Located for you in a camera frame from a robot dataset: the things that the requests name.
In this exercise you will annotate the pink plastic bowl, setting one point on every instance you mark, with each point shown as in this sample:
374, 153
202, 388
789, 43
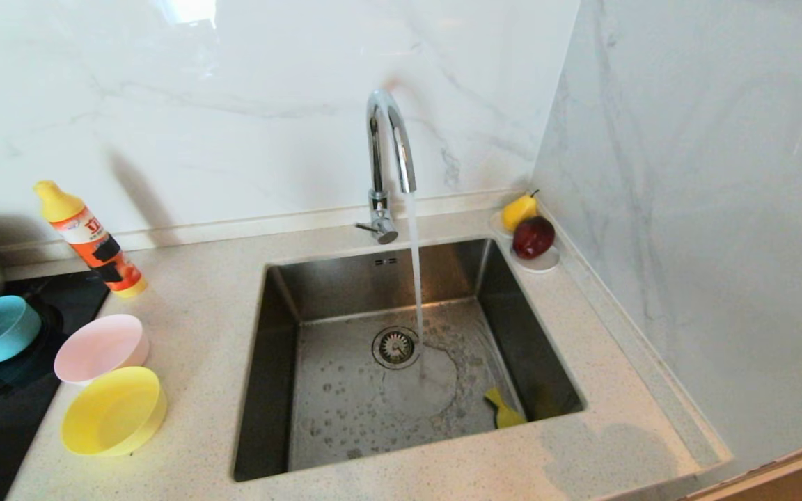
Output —
98, 348

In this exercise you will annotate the metal sink drain strainer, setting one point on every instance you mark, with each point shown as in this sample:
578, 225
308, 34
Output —
394, 348

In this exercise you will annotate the black induction cooktop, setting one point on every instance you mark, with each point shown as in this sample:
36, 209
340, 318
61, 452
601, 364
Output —
11, 431

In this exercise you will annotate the red apple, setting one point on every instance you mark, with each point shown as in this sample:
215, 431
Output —
533, 238

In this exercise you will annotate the stainless steel sink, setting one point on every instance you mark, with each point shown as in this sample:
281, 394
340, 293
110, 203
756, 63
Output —
345, 417

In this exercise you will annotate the chrome gooseneck faucet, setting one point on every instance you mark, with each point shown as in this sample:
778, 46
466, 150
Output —
375, 161

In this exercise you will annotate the green and yellow sponge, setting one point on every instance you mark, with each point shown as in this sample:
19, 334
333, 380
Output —
505, 416

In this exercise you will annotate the orange dish soap bottle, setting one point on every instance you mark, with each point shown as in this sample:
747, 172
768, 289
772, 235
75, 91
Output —
88, 233

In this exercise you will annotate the yellow plastic bowl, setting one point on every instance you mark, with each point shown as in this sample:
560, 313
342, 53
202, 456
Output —
112, 414

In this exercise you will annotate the yellow pear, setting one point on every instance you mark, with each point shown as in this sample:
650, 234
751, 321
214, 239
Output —
518, 211

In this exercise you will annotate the small white dish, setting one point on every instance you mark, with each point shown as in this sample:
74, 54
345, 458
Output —
544, 264

